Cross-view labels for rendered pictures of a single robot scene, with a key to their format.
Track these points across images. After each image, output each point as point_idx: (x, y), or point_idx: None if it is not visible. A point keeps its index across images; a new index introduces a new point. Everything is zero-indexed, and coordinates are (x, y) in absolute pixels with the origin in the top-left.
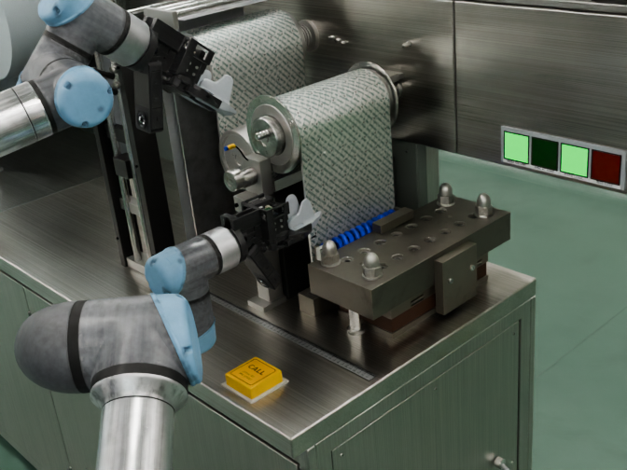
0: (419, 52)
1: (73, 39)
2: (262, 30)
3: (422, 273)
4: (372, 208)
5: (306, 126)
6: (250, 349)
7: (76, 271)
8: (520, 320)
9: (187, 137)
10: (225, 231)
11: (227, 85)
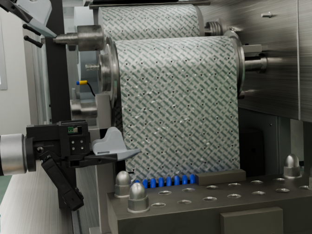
0: (276, 21)
1: None
2: (163, 11)
3: (199, 224)
4: (209, 164)
5: (129, 62)
6: None
7: (30, 191)
8: None
9: None
10: (17, 136)
11: (43, 6)
